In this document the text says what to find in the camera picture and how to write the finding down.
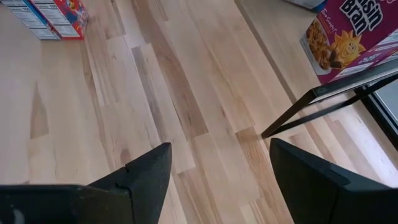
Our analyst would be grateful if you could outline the black metal table frame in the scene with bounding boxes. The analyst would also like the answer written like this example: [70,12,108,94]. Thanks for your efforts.
[362,90,398,144]

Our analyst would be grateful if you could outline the blue cereal box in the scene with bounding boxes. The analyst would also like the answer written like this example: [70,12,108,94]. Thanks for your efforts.
[284,0,327,10]
[0,0,62,40]

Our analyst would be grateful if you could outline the wooden shelf with black legs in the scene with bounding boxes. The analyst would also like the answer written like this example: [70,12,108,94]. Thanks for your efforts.
[234,0,398,139]

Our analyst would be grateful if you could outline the red cereal box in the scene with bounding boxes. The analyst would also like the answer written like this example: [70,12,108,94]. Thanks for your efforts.
[30,0,90,40]

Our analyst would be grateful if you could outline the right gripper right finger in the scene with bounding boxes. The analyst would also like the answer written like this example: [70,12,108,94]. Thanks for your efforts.
[269,138,398,224]

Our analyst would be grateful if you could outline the purple Raisin Bran cereal box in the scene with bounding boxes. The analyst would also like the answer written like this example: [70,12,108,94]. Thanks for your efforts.
[299,0,398,85]

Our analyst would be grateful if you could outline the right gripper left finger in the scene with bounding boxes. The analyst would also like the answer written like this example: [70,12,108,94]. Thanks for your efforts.
[0,142,173,224]

